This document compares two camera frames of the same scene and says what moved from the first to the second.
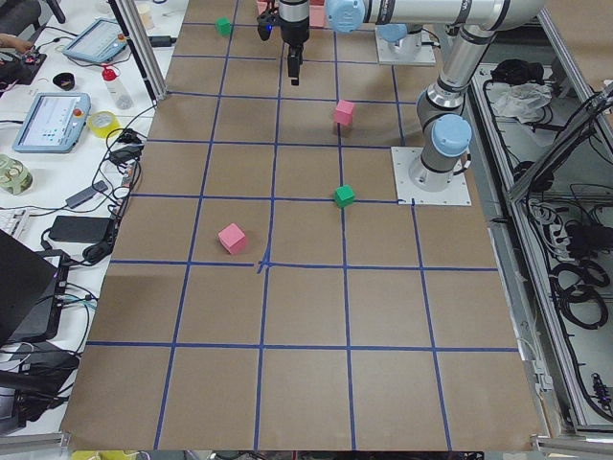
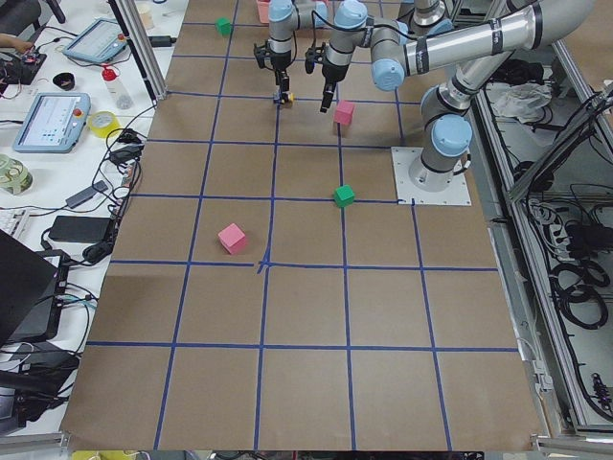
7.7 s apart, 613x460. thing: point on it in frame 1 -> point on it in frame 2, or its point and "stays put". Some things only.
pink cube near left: x=344 y=112 stays put
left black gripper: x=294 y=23 -> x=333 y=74
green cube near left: x=344 y=195 stays put
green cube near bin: x=223 y=26 stays put
